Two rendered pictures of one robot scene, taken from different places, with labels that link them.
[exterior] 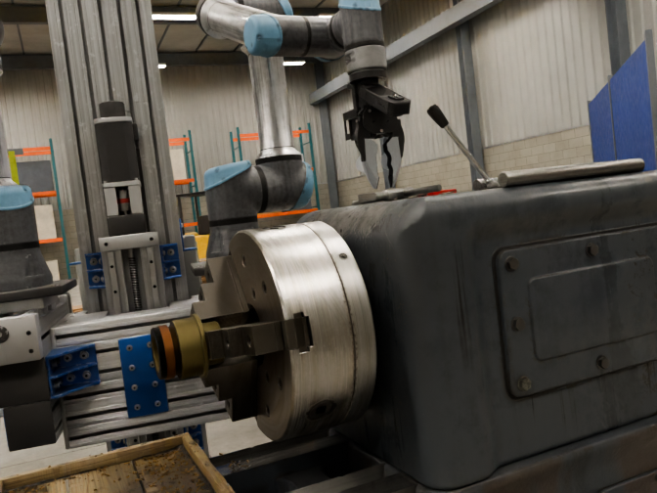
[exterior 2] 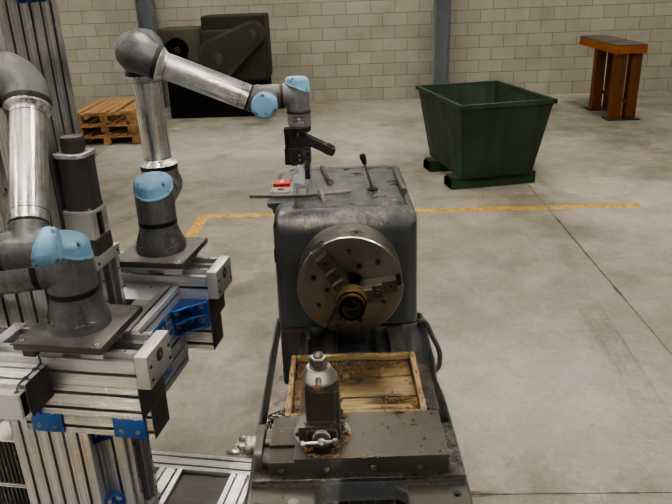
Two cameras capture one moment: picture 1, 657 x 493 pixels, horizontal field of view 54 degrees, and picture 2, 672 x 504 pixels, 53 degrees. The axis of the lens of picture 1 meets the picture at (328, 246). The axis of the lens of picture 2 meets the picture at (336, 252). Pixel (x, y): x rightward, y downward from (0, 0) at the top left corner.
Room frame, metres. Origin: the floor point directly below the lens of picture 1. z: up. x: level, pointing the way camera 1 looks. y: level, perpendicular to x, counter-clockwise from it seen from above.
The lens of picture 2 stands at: (0.25, 1.78, 1.92)
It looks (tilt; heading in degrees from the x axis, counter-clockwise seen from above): 22 degrees down; 294
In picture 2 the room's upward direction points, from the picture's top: 2 degrees counter-clockwise
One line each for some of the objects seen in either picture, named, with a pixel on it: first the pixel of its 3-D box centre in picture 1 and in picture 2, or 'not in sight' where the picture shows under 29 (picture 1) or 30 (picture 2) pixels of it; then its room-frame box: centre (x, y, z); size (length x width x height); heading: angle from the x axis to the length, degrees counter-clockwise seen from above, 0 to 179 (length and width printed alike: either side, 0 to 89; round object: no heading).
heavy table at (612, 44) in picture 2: not in sight; (607, 75); (0.67, -8.98, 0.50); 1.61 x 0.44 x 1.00; 112
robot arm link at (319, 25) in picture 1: (328, 37); (265, 97); (1.29, -0.05, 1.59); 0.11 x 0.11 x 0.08; 28
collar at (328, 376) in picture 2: not in sight; (318, 371); (0.81, 0.66, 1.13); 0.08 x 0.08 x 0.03
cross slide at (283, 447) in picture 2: not in sight; (350, 442); (0.75, 0.64, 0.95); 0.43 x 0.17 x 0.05; 24
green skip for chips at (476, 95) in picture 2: not in sight; (479, 134); (1.66, -4.98, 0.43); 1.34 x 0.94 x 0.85; 124
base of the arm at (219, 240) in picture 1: (236, 239); (159, 233); (1.55, 0.22, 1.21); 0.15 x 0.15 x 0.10
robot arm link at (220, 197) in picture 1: (232, 190); (154, 196); (1.56, 0.21, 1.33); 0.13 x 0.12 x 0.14; 118
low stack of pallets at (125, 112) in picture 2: not in sight; (117, 120); (6.86, -5.62, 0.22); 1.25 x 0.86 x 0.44; 115
